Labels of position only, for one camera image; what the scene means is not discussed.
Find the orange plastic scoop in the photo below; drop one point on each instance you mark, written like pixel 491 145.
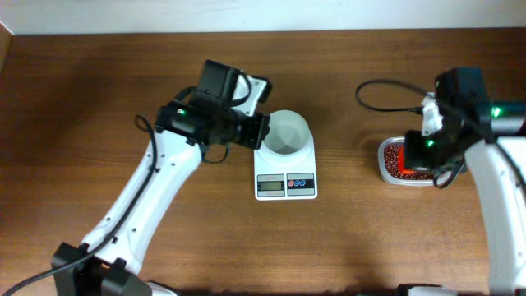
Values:
pixel 401 163

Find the clear plastic bean container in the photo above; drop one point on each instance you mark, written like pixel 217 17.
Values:
pixel 394 181

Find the white digital kitchen scale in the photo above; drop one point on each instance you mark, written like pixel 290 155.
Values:
pixel 286 177

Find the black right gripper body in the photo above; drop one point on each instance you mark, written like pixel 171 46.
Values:
pixel 417 154

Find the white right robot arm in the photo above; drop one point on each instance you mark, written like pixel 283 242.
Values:
pixel 495 156

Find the red adzuki beans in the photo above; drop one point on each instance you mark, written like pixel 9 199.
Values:
pixel 391 164

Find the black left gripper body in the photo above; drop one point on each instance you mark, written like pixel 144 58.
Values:
pixel 258 131

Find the white round bowl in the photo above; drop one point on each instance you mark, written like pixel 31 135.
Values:
pixel 289 132

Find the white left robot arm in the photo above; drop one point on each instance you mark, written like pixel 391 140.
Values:
pixel 111 255

